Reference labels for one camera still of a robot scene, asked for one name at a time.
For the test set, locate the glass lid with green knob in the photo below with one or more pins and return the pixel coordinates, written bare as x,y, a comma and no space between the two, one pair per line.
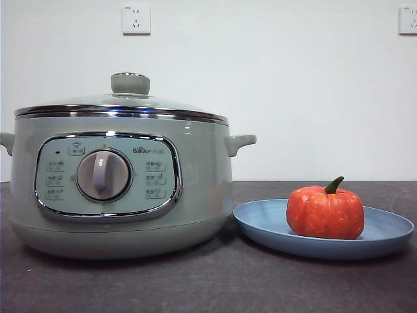
130,99

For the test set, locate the orange pumpkin with green stem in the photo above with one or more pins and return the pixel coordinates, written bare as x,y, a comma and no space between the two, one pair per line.
322,212

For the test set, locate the pale green electric steamer pot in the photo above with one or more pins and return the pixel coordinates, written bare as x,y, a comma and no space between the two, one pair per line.
195,195

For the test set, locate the blue round plate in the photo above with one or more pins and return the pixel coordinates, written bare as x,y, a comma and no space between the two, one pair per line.
260,218

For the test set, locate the white wall socket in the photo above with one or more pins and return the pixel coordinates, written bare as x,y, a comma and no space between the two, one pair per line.
408,19
136,19

